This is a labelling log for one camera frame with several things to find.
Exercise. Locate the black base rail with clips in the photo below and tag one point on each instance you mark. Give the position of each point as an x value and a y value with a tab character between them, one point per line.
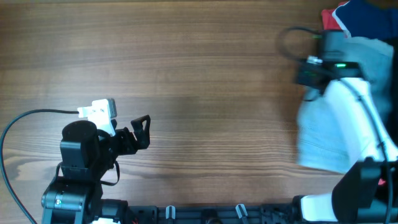
279	213

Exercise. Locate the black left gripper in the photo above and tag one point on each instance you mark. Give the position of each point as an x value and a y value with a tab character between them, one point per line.
130	140

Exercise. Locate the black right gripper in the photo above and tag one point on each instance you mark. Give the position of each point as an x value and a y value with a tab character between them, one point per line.
311	74

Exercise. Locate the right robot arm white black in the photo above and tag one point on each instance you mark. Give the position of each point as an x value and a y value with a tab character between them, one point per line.
366	193

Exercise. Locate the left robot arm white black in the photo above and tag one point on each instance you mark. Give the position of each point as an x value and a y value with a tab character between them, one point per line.
75	193

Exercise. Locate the light blue denim shorts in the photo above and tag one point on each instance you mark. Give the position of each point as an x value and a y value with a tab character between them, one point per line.
346	123

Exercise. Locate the red navy white garment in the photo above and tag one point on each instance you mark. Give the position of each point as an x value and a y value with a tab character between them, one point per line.
358	18

